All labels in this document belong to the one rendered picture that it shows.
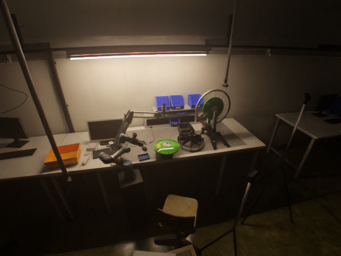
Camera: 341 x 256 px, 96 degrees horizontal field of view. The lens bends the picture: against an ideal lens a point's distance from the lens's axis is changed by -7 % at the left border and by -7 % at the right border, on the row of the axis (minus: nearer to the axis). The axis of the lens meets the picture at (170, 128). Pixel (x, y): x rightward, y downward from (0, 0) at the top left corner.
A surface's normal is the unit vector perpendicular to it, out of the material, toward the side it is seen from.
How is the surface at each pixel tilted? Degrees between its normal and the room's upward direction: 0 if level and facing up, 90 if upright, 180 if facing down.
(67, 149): 86
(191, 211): 0
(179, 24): 90
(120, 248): 0
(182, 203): 0
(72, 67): 90
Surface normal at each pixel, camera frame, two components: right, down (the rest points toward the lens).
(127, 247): 0.00, -0.88
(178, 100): 0.19, 0.47
